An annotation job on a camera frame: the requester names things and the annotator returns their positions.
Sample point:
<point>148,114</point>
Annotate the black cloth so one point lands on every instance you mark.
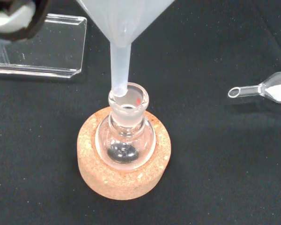
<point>224,164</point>

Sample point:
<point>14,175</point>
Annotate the clear round-bottom flask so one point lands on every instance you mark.
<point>125,150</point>

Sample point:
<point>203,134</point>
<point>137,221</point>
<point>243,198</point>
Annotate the clear acrylic funnel stand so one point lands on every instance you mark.
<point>56,44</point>

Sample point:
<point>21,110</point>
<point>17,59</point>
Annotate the clear glass weighing funnel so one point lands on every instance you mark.
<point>271,91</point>

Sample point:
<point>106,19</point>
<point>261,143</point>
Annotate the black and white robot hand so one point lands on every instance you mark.
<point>12,20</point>

